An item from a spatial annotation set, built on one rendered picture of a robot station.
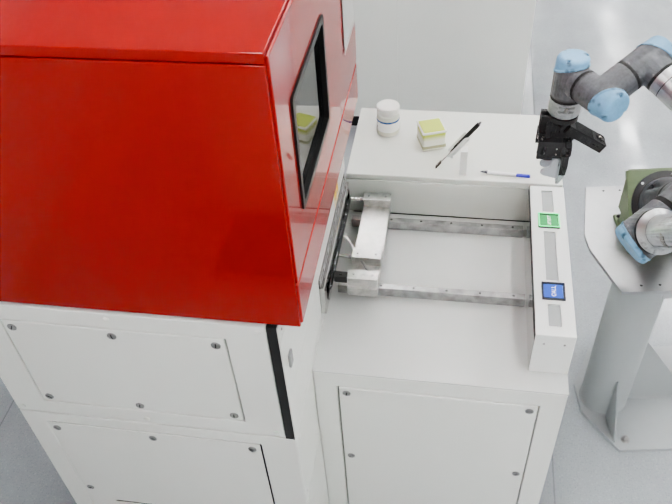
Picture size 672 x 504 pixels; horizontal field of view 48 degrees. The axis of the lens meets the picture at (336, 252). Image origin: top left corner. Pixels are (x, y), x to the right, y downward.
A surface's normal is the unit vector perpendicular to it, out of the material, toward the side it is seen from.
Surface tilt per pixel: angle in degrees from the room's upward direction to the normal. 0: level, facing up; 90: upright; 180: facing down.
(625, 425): 0
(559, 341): 90
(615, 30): 0
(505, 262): 0
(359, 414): 90
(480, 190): 90
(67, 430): 90
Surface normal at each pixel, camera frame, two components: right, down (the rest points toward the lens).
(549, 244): -0.05, -0.72
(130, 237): -0.15, 0.69
